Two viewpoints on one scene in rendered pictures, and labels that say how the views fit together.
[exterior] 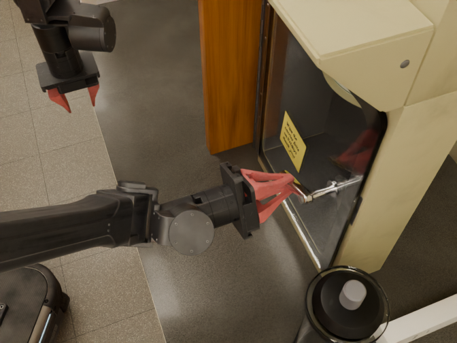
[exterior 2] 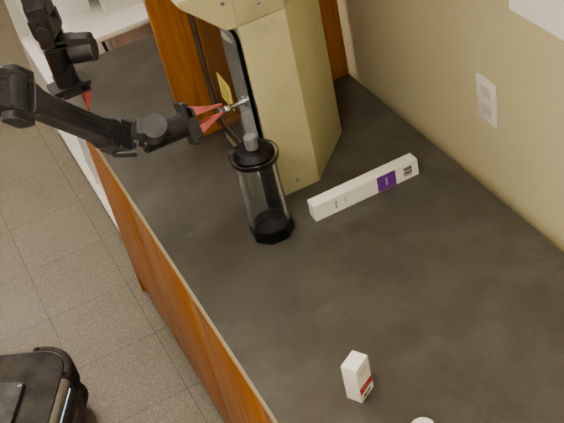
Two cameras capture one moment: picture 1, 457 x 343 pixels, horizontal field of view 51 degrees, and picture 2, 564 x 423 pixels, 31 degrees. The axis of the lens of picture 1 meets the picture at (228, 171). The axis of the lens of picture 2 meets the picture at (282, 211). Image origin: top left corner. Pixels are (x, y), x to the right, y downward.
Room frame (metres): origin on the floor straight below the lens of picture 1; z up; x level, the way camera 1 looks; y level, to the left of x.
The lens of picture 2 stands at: (-1.56, -0.29, 2.42)
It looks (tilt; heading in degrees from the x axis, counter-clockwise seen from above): 39 degrees down; 3
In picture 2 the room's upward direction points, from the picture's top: 13 degrees counter-clockwise
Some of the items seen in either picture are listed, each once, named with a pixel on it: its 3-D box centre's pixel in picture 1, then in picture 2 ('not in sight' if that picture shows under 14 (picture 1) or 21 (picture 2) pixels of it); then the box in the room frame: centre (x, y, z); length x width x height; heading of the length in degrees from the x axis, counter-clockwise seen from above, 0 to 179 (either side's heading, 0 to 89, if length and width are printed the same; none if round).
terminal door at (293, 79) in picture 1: (300, 138); (227, 85); (0.49, -0.11, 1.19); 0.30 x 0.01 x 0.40; 21
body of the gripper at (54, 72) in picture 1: (63, 59); (65, 75); (0.65, 0.29, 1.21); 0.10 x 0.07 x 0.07; 112
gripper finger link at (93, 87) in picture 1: (79, 88); (78, 98); (0.65, 0.28, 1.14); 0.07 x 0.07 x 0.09; 22
